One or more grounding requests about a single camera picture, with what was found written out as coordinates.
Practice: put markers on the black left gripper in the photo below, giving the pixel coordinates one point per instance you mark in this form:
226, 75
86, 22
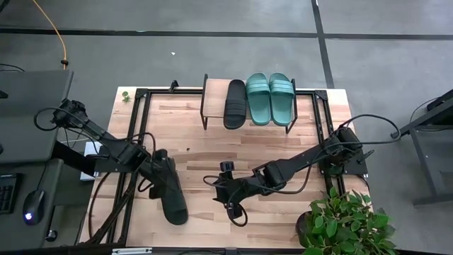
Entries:
163, 168

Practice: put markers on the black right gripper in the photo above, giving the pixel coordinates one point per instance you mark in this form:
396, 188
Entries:
230, 191

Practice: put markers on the black rubber slide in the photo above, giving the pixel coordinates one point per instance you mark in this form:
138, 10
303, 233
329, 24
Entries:
235, 106
177, 210

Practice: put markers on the wooden shelf black frame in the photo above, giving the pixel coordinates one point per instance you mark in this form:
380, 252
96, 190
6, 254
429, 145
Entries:
214, 99

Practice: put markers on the green rubber slide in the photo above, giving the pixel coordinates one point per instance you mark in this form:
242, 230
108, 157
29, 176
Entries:
258, 106
282, 106

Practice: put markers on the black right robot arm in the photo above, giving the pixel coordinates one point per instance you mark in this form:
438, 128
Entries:
301, 159

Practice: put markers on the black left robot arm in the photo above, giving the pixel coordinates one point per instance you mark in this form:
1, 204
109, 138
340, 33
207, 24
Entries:
106, 140

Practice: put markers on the white box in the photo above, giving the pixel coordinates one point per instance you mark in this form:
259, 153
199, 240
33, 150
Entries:
92, 148

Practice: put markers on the black plant pot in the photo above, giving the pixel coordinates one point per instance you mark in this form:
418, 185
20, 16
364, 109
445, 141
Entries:
302, 226

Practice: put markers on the small green leaf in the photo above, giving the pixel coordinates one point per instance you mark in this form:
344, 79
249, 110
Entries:
126, 96

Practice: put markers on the white aluminium bar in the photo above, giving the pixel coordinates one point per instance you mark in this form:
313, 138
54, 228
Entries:
131, 251

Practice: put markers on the green leafy plant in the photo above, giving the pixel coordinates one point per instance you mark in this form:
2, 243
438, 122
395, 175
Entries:
339, 226

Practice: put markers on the black round knob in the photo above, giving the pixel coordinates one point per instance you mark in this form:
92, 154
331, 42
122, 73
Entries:
51, 235

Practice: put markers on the dark grey desk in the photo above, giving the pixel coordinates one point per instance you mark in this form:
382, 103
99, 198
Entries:
32, 141

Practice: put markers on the black computer mouse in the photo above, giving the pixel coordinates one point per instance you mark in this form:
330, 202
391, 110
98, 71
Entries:
33, 205

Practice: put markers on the black keyboard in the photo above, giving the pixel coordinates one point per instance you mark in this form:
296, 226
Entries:
7, 195

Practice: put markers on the grey metal-legged desk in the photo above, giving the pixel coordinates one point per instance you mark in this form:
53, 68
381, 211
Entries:
431, 145

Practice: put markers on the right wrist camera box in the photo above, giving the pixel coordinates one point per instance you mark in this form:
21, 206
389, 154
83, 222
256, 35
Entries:
226, 166

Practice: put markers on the black metal table frame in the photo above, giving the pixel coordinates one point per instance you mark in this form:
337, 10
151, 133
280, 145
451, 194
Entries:
140, 92

